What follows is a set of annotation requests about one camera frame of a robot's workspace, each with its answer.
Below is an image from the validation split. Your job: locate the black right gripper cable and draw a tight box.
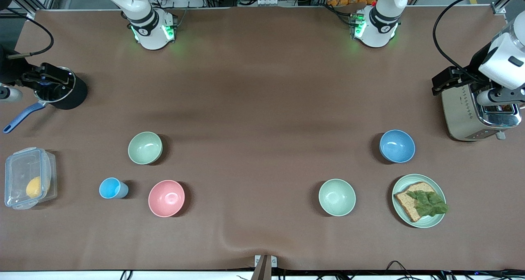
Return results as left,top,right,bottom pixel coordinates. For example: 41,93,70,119
0,7,55,60

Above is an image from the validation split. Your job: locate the green lettuce leaf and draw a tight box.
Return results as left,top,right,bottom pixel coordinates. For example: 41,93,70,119
406,189,449,218

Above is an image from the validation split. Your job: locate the black floor cable loop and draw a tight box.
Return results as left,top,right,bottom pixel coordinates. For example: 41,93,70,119
385,260,415,272

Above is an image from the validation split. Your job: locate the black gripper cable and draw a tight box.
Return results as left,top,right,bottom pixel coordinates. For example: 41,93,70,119
0,7,55,60
432,0,525,83

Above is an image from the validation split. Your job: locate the brown bread slice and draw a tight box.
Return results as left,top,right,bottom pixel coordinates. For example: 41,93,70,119
394,182,438,223

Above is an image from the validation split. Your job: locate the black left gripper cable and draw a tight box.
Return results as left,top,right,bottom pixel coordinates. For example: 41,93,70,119
432,0,525,83

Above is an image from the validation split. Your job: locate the black pot blue handle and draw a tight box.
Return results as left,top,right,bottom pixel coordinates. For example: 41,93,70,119
3,66,88,134

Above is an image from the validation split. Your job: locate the pink bowl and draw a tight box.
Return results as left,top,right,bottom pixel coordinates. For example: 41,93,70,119
148,180,186,218

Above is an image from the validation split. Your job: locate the glass pot lid blue knob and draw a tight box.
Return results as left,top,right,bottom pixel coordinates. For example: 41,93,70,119
34,67,77,103

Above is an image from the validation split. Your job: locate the metal table edge bracket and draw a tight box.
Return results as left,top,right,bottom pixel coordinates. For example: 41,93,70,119
254,254,278,280

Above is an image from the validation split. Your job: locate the silver toaster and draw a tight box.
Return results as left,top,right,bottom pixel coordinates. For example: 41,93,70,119
441,83,523,142

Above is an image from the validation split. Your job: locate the brown table cloth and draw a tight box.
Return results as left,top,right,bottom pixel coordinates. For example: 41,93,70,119
0,5,525,272

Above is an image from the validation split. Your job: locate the light blue cup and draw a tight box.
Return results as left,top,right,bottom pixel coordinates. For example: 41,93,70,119
99,177,129,200

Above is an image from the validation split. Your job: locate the pale green bowl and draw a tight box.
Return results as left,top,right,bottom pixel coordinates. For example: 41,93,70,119
128,131,164,166
318,178,357,217

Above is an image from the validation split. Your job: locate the yellow lemon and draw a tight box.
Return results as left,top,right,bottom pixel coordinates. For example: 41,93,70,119
26,176,43,199

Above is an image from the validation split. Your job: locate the blue bowl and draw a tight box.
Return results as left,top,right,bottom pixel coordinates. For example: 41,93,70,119
379,129,416,164

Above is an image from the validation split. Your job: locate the clear plastic food container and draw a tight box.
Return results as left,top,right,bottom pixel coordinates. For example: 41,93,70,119
4,147,58,210

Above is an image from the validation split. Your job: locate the pale green plate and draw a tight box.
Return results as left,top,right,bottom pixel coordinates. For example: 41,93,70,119
391,173,447,229

